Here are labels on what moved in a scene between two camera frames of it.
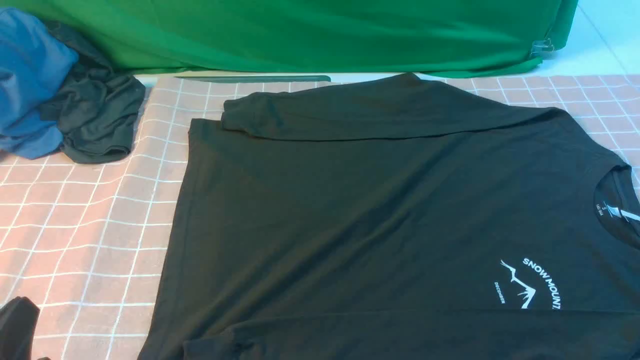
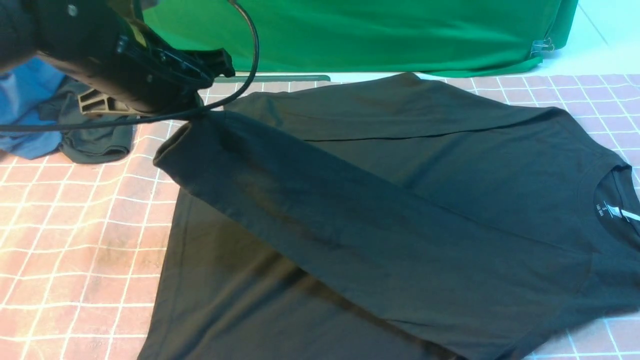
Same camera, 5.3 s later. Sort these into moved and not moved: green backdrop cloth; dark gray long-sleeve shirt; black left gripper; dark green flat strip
Moved: black left gripper
Not moved: dark green flat strip; green backdrop cloth; dark gray long-sleeve shirt
